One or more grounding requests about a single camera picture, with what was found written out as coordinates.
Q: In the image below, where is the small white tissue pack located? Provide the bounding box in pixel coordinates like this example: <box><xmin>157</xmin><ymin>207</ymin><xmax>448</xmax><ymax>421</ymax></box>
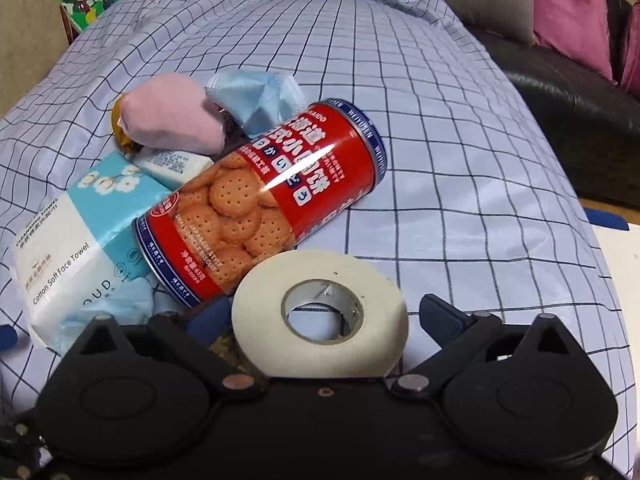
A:
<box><xmin>131</xmin><ymin>148</ymin><xmax>214</xmax><ymax>191</ymax></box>

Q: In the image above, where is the yellow and navy soft toy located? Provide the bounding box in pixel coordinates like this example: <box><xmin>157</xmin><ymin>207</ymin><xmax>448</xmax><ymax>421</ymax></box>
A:
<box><xmin>111</xmin><ymin>94</ymin><xmax>142</xmax><ymax>154</ymax></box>

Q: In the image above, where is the cotton face towel pack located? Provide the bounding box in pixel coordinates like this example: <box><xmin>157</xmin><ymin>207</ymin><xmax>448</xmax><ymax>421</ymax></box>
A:
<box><xmin>13</xmin><ymin>153</ymin><xmax>170</xmax><ymax>354</ymax></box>

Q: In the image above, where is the pink cushion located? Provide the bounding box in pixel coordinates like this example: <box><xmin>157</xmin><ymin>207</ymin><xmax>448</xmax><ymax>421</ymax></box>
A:
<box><xmin>620</xmin><ymin>0</ymin><xmax>640</xmax><ymax>98</ymax></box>
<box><xmin>534</xmin><ymin>0</ymin><xmax>613</xmax><ymax>81</ymax></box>

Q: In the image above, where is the red biscuit tin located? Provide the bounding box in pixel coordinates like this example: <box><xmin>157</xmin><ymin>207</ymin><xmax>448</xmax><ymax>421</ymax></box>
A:
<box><xmin>134</xmin><ymin>99</ymin><xmax>387</xmax><ymax>309</ymax></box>

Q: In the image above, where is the blue face mask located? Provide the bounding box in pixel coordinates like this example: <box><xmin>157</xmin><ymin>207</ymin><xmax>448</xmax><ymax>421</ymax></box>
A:
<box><xmin>205</xmin><ymin>70</ymin><xmax>308</xmax><ymax>139</ymax></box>

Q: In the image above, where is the white tape roll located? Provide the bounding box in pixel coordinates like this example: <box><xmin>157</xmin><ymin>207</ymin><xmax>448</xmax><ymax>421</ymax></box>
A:
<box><xmin>231</xmin><ymin>250</ymin><xmax>409</xmax><ymax>378</ymax></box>

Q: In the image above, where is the checkered white tablecloth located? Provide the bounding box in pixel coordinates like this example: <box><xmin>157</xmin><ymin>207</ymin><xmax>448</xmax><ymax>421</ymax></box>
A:
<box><xmin>1</xmin><ymin>0</ymin><xmax>638</xmax><ymax>472</ymax></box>

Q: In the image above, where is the black leather sofa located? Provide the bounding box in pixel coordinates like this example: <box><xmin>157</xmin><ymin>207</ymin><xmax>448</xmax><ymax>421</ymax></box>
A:
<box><xmin>470</xmin><ymin>26</ymin><xmax>639</xmax><ymax>208</ymax></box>

